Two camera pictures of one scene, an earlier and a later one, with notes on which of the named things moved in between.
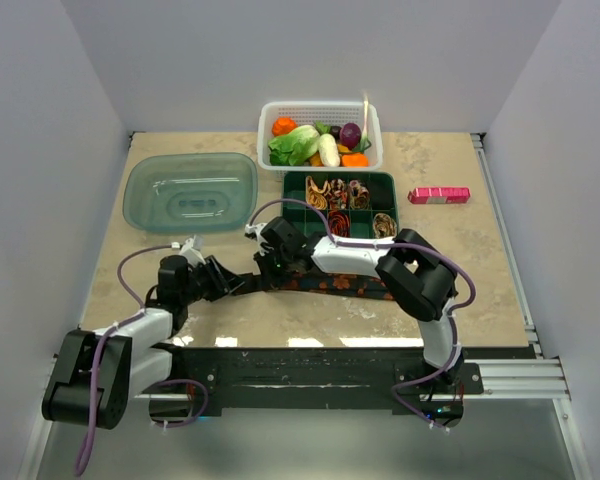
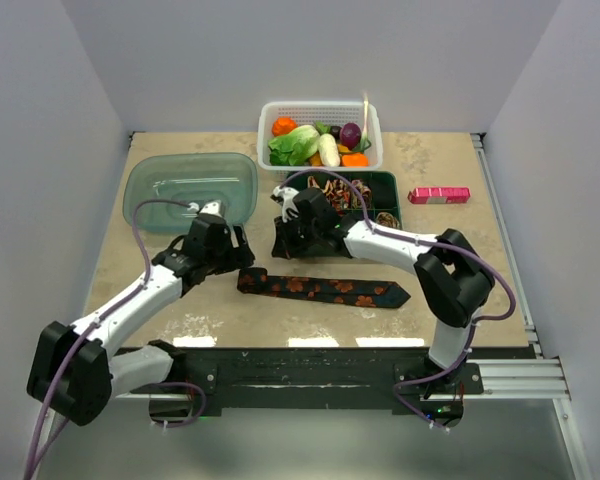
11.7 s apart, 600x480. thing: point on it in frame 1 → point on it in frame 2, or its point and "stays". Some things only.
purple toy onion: x=350 y=134 stays
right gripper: x=272 y=281 → x=283 y=247
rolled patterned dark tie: x=339 y=195 stays
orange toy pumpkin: x=283 y=125 stays
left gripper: x=222 y=281 → x=240 y=257
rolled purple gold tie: x=360 y=196 stays
